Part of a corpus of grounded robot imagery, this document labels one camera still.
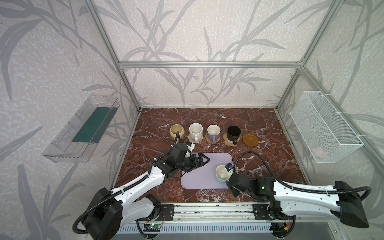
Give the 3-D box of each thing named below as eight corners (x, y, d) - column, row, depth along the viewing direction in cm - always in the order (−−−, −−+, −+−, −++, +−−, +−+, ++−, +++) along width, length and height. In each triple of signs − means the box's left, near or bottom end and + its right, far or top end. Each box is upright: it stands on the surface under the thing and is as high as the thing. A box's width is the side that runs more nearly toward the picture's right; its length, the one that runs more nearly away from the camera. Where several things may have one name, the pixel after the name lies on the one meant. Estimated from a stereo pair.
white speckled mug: (189, 145, 101) (188, 137, 93) (190, 131, 109) (189, 122, 101) (202, 145, 101) (202, 137, 93) (202, 131, 109) (202, 122, 101)
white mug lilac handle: (203, 141, 103) (203, 133, 96) (210, 130, 109) (211, 122, 102) (214, 146, 100) (215, 139, 93) (221, 134, 106) (222, 127, 99)
